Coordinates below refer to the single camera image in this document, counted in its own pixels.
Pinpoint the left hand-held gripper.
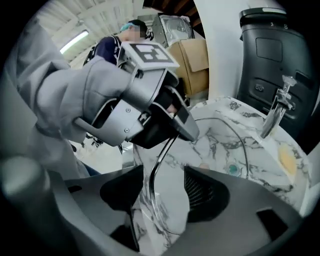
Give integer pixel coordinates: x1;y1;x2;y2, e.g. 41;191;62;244
73;41;201;150

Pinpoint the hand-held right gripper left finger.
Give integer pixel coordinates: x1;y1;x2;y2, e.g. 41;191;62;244
53;164;151;256

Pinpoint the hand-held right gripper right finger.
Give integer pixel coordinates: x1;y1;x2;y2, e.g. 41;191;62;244
162;166;305;256

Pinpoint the person's left forearm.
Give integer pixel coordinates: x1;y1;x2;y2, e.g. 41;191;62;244
34;55;137;145

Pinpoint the teal sink drain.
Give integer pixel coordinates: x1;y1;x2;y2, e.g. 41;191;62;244
226;161;241;176

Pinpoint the marble sink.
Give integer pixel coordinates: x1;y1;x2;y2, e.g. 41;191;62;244
82;96;313;251

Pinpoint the cardboard box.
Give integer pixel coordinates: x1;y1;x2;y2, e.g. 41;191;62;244
166;38;210;97

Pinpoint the white square pillar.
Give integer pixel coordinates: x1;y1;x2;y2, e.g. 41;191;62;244
193;0;253;101

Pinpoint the chrome faucet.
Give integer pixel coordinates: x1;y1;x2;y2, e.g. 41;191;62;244
259;74;298;140

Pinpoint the brown wooden staircase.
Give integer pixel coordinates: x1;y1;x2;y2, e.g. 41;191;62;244
143;0;203;28

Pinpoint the ceiling tube light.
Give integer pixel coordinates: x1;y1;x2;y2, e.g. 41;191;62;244
59;29;90;55

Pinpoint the person's grey jacket torso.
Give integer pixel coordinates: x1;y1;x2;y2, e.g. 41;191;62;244
0;14;91;181

